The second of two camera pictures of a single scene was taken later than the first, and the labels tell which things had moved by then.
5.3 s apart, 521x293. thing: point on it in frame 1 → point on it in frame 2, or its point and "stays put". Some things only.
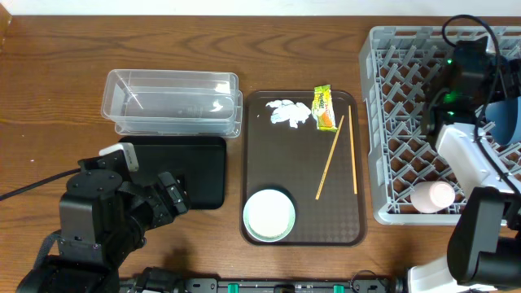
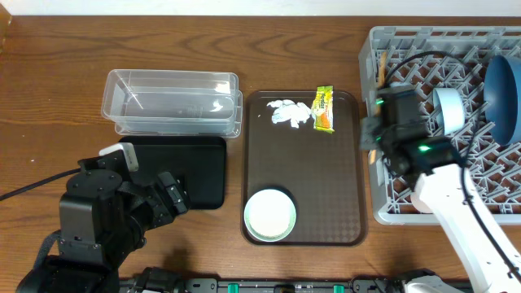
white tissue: (288, 111) stays put
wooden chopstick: (352, 151) → (372, 156)
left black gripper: (165, 212) stays put
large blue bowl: (506, 115) stays put
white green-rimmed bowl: (269, 215) stays put
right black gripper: (514, 78) → (368, 126)
